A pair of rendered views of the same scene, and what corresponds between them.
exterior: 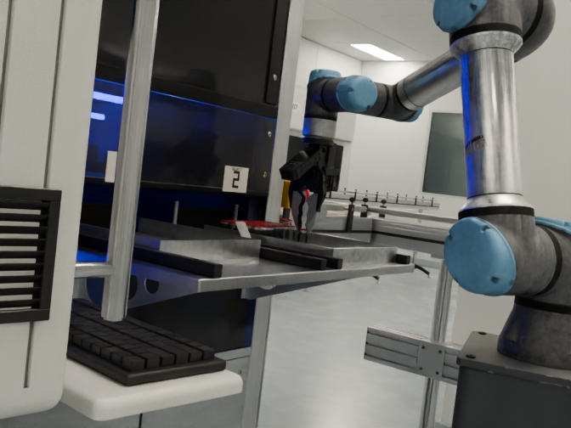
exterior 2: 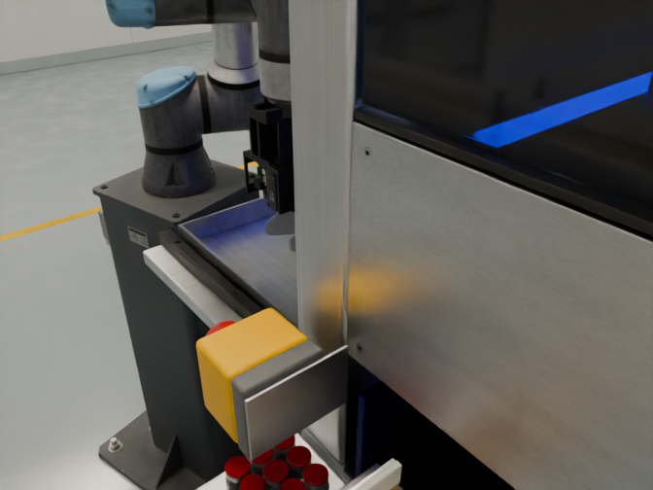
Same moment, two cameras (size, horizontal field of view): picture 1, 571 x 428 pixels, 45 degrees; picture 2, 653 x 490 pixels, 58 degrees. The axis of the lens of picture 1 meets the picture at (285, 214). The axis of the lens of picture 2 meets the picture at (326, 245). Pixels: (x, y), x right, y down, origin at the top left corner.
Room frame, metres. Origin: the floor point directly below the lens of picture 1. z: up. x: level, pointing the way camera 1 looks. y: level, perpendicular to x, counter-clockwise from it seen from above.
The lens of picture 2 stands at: (2.18, 0.14, 1.32)
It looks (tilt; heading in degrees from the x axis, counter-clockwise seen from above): 31 degrees down; 195
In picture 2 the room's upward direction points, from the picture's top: straight up
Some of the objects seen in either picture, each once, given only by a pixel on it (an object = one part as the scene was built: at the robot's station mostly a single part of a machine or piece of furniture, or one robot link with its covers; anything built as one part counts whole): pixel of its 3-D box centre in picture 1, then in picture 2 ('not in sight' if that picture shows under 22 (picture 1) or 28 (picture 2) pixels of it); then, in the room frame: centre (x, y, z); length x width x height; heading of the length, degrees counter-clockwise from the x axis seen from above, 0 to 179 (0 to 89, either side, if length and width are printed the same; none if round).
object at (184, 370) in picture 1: (84, 326); not in sight; (0.89, 0.24, 0.82); 0.40 x 0.14 x 0.02; 47
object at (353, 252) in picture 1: (300, 244); (324, 255); (1.53, -0.04, 0.90); 0.34 x 0.26 x 0.04; 53
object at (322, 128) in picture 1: (318, 130); (296, 77); (1.59, -0.05, 1.15); 0.08 x 0.08 x 0.05
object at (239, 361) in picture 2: (287, 194); (259, 377); (1.86, 0.00, 0.99); 0.08 x 0.07 x 0.07; 54
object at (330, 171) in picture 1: (316, 166); (292, 150); (1.59, -0.06, 1.07); 0.09 x 0.08 x 0.12; 143
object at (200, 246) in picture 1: (148, 236); not in sight; (1.32, 0.25, 0.90); 0.34 x 0.26 x 0.04; 54
